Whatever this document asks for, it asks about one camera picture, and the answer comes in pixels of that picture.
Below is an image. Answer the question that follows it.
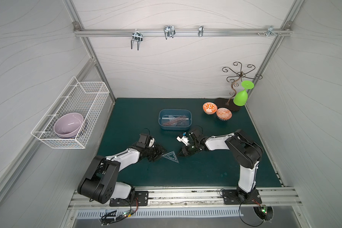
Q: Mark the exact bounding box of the clear triangle ruler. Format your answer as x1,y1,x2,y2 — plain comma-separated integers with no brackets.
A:
162,151,179,163

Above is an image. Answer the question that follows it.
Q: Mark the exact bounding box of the dark triangle ruler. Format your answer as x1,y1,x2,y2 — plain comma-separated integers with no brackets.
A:
176,118,190,126

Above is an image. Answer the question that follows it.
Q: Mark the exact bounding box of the stencil ruler large dark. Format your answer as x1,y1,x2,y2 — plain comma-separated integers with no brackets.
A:
161,115,189,126

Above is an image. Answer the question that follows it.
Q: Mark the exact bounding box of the blue plastic storage box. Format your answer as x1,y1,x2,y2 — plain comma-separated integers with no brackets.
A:
158,109,192,131

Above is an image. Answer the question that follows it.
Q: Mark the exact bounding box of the thin clear straight ruler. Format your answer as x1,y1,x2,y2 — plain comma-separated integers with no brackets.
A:
162,115,189,120

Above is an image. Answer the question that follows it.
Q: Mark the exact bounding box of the clear protractor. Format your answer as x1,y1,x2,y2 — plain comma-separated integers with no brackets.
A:
165,116,179,126

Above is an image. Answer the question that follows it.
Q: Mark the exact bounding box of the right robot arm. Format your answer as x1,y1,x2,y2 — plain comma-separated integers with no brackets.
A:
177,129,263,199

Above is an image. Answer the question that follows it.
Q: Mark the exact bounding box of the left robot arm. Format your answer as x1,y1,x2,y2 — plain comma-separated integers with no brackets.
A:
78,141,167,204

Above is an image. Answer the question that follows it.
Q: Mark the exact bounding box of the orange patterned bowl left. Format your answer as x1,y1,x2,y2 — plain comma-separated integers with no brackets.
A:
202,102,218,115

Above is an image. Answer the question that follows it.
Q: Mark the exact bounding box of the green table mat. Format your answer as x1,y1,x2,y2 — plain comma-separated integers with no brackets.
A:
85,97,282,188

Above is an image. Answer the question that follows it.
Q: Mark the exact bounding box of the brown metal cup stand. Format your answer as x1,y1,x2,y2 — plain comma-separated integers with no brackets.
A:
214,61,256,112

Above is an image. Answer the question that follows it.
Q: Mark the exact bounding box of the green plastic goblet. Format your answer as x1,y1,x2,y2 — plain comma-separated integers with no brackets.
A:
233,81,255,106

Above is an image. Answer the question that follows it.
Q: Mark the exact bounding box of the lilac bowl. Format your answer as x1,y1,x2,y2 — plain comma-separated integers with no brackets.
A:
53,113,84,139

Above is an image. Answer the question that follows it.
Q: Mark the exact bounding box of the metal hook small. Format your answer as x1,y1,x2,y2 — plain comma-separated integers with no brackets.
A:
198,26,204,37

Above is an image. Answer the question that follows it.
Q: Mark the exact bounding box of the metal hook middle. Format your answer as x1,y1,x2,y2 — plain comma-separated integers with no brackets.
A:
163,25,176,40

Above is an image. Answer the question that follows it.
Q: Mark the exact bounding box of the metal hook left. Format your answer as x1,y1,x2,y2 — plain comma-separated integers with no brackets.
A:
131,31,143,50

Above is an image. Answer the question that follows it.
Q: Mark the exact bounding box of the metal hook right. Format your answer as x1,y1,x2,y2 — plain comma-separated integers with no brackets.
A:
256,26,282,37

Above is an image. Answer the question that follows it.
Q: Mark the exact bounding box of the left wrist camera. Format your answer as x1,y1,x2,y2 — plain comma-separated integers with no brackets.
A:
136,134,155,149

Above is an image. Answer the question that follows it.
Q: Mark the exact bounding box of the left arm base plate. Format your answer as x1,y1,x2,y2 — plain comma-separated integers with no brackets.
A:
109,190,149,208

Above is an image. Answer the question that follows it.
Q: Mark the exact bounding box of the aluminium front rail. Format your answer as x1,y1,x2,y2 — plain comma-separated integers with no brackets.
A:
68,186,303,210

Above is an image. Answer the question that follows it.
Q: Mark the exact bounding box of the aluminium rail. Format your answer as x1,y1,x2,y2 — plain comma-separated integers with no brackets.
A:
68,186,303,210
74,28,293,38

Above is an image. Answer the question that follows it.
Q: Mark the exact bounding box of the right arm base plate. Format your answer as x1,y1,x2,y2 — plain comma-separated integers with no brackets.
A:
219,189,263,205

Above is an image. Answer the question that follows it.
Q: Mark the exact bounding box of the white cable duct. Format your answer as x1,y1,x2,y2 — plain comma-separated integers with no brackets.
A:
76,207,244,219

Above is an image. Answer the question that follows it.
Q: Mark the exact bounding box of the white wire basket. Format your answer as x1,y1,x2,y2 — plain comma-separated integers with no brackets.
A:
31,77,109,149

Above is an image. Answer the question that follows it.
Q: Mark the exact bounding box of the aluminium top rail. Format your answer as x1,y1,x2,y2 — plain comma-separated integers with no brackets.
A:
74,28,293,38

